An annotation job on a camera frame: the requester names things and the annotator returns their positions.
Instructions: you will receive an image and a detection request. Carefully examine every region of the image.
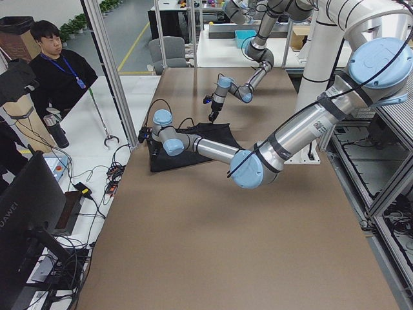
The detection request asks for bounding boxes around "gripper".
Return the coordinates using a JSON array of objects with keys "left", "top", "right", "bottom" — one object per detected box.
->
[
  {"left": 208, "top": 101, "right": 223, "bottom": 123},
  {"left": 148, "top": 140, "right": 161, "bottom": 158}
]

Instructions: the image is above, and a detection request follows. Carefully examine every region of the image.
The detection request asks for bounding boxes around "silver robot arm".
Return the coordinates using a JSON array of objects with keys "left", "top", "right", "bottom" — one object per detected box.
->
[
  {"left": 203, "top": 0, "right": 314, "bottom": 123},
  {"left": 151, "top": 1, "right": 412, "bottom": 189}
]

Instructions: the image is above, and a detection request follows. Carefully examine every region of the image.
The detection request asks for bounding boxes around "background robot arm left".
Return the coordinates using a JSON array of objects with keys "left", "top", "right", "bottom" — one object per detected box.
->
[{"left": 138, "top": 1, "right": 247, "bottom": 156}]

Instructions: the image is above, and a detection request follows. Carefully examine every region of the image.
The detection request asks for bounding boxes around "silver reacher grabber tool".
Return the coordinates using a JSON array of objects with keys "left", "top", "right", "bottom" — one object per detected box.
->
[{"left": 88, "top": 87, "right": 120, "bottom": 148}]

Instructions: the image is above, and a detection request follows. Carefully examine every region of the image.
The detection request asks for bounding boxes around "grey office chair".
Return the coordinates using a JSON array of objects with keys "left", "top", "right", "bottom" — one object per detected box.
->
[{"left": 148, "top": 36, "right": 187, "bottom": 75}]

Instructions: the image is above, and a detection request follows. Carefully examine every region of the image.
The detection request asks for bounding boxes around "blue plastic bin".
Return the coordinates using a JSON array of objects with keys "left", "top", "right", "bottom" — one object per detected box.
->
[{"left": 234, "top": 30, "right": 257, "bottom": 48}]

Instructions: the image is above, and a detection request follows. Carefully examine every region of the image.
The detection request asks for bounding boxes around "black water bottle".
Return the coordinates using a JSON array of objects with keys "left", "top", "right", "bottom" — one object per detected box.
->
[{"left": 43, "top": 114, "right": 69, "bottom": 149}]

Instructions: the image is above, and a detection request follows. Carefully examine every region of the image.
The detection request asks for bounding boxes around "emergency stop button box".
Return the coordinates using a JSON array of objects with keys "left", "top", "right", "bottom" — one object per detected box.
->
[{"left": 43, "top": 154, "right": 68, "bottom": 181}]

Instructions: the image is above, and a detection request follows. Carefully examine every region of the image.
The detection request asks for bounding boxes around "seated man in black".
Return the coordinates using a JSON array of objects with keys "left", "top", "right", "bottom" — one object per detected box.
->
[{"left": 29, "top": 20, "right": 97, "bottom": 118}]

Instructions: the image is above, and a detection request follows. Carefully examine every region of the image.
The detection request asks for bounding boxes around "black Huawei monitor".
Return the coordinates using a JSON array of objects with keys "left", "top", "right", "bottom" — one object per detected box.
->
[{"left": 1, "top": 151, "right": 81, "bottom": 309}]

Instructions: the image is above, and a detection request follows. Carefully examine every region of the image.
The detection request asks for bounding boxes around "brown cardboard box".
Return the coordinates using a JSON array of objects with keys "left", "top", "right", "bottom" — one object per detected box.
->
[{"left": 1, "top": 16, "right": 41, "bottom": 63}]

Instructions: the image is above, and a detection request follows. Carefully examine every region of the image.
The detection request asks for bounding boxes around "aluminium frame post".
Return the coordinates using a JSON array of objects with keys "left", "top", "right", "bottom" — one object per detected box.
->
[{"left": 80, "top": 0, "right": 139, "bottom": 150}]

